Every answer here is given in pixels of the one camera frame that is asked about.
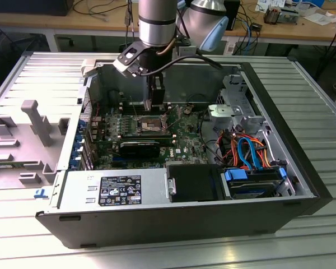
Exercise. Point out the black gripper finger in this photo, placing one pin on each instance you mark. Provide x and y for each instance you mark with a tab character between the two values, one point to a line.
149	92
158	96

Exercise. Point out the silver green CPU chip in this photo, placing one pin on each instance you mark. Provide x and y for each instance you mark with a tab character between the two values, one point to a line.
147	105

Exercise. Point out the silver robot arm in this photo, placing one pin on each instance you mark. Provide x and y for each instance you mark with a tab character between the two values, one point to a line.
156	22

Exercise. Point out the black RAM slot row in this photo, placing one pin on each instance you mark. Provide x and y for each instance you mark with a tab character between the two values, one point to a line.
126	110
145	138

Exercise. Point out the CPU socket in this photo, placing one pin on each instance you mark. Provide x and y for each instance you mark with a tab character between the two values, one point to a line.
151	124

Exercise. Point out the black plastic drive cover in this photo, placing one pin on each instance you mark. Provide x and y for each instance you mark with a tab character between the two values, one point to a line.
193	182

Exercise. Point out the green motherboard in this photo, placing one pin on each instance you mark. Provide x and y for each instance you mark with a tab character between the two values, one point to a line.
184	131

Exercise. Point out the black graphics card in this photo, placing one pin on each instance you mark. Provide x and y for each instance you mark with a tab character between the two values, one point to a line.
140	150

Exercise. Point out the grey case release latch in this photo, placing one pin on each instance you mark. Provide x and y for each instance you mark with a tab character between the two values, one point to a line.
88	68

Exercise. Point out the black upright box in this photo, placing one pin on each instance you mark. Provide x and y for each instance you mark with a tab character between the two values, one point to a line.
233	14

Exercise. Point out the silver metal drive cage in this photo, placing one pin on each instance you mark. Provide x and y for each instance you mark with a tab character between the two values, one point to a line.
252	124

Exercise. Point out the small black adapter box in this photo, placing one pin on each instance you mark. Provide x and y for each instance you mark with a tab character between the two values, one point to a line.
256	27

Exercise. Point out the wooden desk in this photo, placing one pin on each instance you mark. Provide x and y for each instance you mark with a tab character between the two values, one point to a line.
44	21

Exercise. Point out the silver power supply unit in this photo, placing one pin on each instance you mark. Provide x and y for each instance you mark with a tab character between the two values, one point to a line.
78	190

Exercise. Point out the metal heatsink cooler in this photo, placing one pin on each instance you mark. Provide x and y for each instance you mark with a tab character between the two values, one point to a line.
271	15

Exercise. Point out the black open PC case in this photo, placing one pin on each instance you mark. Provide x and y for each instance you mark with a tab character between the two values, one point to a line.
156	224

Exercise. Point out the grey parts rack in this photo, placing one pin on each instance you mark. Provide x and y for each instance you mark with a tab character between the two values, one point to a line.
30	145

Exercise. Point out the hard disk in blue carrier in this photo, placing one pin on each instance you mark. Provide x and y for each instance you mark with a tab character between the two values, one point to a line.
249	190

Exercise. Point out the black box on desk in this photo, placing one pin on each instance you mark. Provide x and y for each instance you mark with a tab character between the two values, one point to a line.
30	7

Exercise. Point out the grey metal device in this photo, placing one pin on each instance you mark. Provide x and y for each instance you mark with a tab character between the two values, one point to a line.
289	16

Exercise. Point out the blue case latch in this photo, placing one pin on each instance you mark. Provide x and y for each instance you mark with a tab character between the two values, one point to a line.
40	193

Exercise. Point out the green RAM stick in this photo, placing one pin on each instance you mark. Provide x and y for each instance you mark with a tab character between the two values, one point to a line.
5	167

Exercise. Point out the white paper sheet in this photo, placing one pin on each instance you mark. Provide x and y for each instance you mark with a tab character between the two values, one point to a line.
320	18

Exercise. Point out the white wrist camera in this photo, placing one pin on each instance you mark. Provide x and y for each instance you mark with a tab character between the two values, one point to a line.
126	65

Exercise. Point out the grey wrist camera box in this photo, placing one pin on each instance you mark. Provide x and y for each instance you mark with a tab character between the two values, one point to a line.
187	50

